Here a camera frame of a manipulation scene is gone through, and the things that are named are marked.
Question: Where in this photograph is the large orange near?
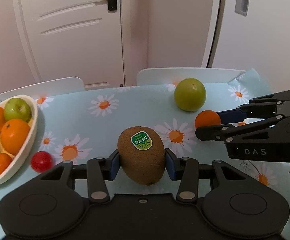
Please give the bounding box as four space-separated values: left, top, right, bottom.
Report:
0 119 30 155

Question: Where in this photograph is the white chair back left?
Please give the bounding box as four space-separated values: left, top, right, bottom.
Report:
0 76 85 101

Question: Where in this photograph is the red cherry tomato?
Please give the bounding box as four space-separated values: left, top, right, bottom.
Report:
30 151 54 173

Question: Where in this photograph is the white chair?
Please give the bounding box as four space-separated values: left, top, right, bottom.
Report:
136 67 246 86
0 76 85 101

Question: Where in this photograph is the green apple on table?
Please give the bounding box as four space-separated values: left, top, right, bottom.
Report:
174 78 206 112

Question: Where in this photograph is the brown kiwi with sticker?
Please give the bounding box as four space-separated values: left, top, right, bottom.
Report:
117 126 165 186

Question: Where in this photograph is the white chair back right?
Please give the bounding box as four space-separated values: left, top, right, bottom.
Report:
136 67 246 86

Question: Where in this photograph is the cream oval fruit bowl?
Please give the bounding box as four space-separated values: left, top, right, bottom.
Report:
0 95 38 185

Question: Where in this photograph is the small mandarin orange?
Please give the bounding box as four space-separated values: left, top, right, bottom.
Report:
194 110 221 128

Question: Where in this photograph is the green apple in bowl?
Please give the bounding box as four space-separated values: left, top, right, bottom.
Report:
4 98 31 122

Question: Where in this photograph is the white panel door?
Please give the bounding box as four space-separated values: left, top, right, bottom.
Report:
12 0 125 89

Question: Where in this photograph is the light blue daisy tablecloth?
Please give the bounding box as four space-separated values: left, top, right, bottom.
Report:
0 69 290 239

